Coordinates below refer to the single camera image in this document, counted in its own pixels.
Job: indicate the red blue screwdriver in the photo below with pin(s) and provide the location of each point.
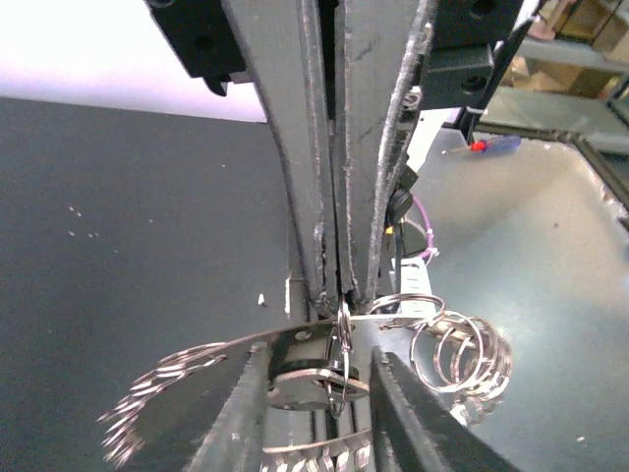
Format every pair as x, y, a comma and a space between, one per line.
496, 144

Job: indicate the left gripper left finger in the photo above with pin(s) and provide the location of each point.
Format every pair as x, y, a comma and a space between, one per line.
235, 441

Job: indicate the metal disc with keyrings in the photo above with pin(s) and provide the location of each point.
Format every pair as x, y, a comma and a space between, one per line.
160, 423

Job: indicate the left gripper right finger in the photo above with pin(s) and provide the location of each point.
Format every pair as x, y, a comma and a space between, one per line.
411, 430

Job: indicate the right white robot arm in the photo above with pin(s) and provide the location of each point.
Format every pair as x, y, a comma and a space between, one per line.
430, 121

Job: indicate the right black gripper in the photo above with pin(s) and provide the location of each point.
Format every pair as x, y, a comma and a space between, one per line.
287, 49

